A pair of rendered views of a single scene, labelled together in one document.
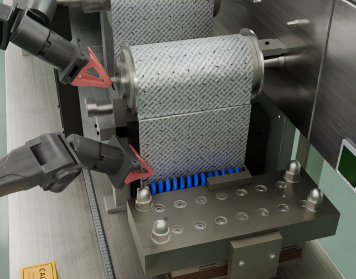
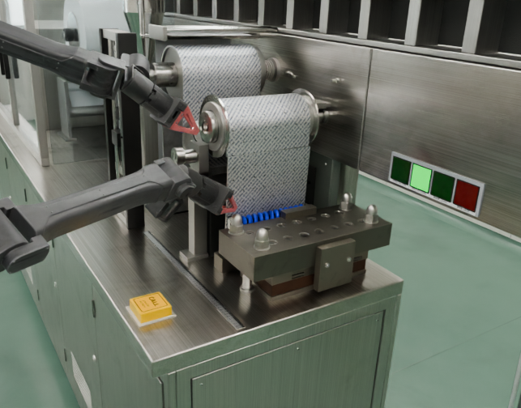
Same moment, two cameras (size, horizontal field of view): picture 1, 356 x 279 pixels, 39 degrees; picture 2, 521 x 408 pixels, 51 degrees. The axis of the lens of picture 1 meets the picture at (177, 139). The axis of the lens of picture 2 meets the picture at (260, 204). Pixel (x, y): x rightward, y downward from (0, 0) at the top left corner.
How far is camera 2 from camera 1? 51 cm
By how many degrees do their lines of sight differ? 19
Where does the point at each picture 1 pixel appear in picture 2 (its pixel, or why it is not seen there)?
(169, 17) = (227, 89)
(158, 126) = (242, 163)
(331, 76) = (374, 108)
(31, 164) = (162, 176)
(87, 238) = (178, 278)
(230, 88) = (294, 131)
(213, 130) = (283, 168)
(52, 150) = (175, 167)
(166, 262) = (270, 265)
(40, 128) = not seen: hidden behind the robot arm
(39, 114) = not seen: hidden behind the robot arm
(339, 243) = not seen: hidden behind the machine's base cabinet
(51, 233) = (142, 279)
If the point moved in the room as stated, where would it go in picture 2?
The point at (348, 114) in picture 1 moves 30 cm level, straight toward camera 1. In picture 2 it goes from (394, 132) to (413, 172)
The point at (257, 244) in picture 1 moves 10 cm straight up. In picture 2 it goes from (338, 246) to (342, 206)
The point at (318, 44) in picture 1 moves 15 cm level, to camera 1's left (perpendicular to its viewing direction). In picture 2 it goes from (360, 89) to (301, 90)
